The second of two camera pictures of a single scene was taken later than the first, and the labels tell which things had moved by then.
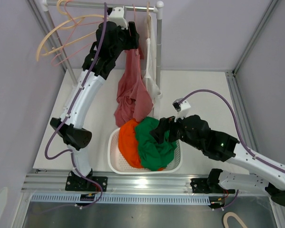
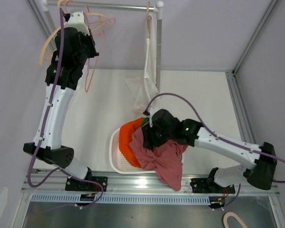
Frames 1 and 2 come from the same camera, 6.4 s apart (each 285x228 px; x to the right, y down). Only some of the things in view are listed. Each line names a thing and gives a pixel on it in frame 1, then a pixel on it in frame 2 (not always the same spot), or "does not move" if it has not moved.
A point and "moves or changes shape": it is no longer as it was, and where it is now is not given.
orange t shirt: (128, 144) does not move
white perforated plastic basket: (118, 164) does not move
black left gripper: (132, 41) -> (90, 39)
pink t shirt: (134, 99) -> (165, 158)
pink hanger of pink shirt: (137, 51) moves or changes shape
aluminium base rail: (128, 184) does not move
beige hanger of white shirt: (148, 23) does not move
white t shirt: (151, 88) does not move
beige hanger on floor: (233, 214) does not move
